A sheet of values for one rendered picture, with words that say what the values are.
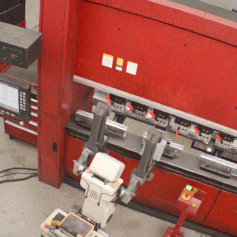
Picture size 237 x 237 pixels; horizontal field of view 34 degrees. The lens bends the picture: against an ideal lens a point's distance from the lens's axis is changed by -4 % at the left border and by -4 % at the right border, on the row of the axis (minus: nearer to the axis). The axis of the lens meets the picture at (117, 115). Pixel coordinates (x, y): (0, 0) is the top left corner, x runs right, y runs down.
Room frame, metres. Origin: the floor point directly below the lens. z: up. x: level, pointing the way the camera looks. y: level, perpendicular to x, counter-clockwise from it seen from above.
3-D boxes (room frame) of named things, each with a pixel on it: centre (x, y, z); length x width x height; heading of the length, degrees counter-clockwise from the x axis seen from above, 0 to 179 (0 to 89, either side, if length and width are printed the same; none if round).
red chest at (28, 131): (3.35, 0.98, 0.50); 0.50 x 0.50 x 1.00; 76
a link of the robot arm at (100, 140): (2.24, 0.11, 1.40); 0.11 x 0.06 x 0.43; 65
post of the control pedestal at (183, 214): (2.19, -0.76, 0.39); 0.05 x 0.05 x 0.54; 69
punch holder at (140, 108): (2.71, -0.17, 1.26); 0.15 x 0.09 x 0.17; 76
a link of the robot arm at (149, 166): (2.06, -0.28, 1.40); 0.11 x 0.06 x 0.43; 65
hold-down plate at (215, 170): (2.46, -0.97, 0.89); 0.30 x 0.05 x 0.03; 76
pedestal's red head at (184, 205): (2.19, -0.76, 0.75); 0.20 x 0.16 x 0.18; 69
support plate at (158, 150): (2.52, -0.36, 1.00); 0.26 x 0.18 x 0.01; 166
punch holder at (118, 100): (2.76, 0.02, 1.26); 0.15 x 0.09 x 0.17; 76
